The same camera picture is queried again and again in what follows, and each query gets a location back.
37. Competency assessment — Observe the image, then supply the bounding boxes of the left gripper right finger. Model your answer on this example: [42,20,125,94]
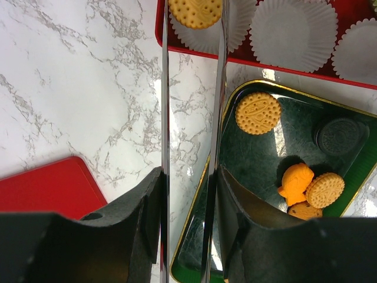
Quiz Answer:
[217,167,376,282]

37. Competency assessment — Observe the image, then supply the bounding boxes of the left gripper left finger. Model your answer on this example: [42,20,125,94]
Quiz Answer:
[1,167,162,282]

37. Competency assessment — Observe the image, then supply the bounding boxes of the red box lid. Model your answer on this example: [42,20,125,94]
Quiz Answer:
[1,156,107,220]

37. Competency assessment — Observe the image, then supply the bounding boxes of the orange round biscuit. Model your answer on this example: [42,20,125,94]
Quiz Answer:
[168,0,223,29]
[235,92,282,135]

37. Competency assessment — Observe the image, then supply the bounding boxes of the metal tweezers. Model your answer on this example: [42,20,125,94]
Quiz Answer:
[160,1,230,282]

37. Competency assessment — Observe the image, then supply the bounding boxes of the orange chocolate chip cookie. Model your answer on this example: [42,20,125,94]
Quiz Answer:
[288,202,323,221]

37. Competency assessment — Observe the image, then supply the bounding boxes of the orange dotted biscuit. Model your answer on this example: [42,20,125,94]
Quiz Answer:
[306,172,345,209]

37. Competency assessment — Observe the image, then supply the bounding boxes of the black green cookie tray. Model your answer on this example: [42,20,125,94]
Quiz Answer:
[169,78,377,283]

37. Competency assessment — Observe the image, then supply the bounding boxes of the white paper cup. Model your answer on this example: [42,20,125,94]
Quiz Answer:
[170,0,257,55]
[332,18,376,85]
[249,1,338,73]

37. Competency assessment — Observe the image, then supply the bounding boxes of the red cookie box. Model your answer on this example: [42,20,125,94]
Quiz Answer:
[154,0,377,91]

